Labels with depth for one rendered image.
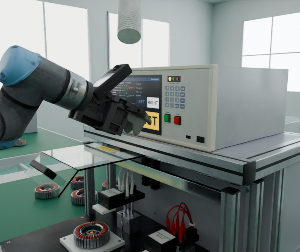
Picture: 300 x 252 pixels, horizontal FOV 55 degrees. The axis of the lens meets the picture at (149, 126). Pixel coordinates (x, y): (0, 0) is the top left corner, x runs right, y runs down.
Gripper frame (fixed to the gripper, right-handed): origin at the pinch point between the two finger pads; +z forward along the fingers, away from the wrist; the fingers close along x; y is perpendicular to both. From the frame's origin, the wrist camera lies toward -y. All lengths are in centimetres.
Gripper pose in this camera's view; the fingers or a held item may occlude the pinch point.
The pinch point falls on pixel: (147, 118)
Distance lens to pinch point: 74.2
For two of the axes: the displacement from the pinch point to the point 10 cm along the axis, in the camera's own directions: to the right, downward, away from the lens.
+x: 6.5, 1.2, -7.5
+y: -3.2, 9.4, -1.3
